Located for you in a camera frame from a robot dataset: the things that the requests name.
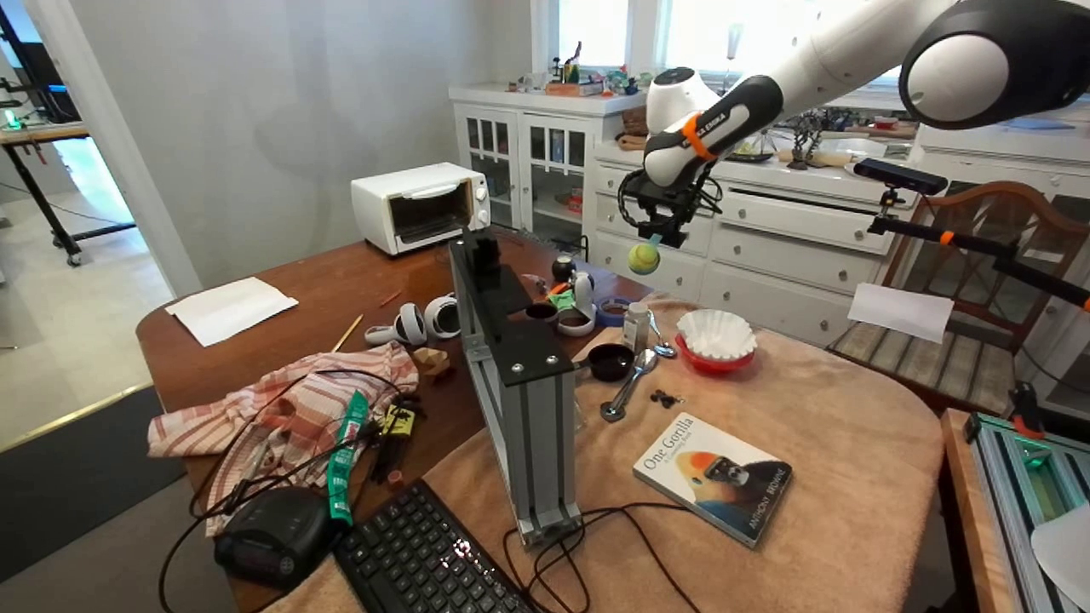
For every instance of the metal spoon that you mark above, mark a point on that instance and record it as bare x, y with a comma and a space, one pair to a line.
629, 391

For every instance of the wooden pencil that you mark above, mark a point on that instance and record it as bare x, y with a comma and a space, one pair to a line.
347, 330

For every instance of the green ball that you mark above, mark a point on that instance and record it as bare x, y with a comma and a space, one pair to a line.
646, 256

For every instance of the white paper sheet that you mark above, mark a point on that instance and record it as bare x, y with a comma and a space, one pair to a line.
901, 310
233, 308

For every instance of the white headphones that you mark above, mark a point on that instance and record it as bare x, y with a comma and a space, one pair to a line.
413, 323

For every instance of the black stereo camera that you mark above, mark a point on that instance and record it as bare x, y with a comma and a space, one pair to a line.
898, 176

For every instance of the white curved plastic holder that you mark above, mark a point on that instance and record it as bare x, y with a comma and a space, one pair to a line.
579, 308

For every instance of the wooden platform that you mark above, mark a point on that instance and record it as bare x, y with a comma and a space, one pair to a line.
965, 512

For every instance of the black cylinder cup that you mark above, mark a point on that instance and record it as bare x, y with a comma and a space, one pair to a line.
542, 308

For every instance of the glass salt shaker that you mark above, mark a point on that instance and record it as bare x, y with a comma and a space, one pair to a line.
638, 328

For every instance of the black binder clip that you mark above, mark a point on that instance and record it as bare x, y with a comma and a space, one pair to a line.
660, 395

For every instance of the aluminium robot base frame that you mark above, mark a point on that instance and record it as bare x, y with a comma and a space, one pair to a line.
1032, 477

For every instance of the paperback book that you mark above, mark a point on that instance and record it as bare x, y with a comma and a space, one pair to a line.
717, 477

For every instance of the black mounting pole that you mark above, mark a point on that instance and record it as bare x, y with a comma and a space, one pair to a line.
1000, 252

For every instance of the beige towel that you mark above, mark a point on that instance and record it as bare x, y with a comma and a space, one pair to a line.
840, 477

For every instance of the black measuring cup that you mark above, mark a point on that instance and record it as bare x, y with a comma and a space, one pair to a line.
609, 363

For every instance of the wooden chair striped cushion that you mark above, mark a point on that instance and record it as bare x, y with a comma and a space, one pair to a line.
906, 368

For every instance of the wooden desk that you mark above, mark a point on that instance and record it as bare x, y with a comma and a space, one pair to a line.
46, 130

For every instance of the white drawer dresser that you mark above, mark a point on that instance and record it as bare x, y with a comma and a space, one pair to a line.
785, 242

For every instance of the white toaster oven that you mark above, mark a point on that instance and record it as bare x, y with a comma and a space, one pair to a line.
413, 207

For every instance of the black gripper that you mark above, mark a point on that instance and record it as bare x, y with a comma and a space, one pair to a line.
683, 182

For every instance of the black sphere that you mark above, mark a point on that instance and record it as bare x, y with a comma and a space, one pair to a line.
562, 271

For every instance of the brown round nut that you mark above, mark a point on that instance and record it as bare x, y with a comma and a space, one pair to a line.
430, 363

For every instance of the pink striped cloth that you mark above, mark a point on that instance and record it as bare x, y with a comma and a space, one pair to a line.
306, 395

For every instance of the black clock radio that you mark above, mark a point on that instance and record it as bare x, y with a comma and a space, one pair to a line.
272, 534

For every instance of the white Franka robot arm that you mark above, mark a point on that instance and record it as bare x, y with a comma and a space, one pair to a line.
861, 47

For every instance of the yellow black tag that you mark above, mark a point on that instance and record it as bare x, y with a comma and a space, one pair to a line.
396, 420

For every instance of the red bowl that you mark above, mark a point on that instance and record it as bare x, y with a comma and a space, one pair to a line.
717, 367

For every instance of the green plastic tool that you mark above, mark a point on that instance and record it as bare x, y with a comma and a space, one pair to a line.
344, 454

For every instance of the small green toy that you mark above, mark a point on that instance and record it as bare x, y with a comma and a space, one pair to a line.
562, 299

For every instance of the black keyboard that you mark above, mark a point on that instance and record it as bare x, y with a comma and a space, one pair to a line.
418, 555

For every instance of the white glass door cabinet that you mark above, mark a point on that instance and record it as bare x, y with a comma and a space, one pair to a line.
532, 157

